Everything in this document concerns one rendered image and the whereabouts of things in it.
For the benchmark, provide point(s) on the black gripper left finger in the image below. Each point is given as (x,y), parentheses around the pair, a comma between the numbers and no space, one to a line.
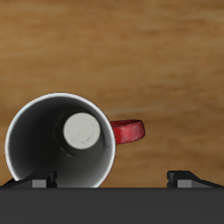
(40,178)

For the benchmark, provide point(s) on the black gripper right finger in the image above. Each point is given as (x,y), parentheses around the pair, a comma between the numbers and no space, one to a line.
(182,178)

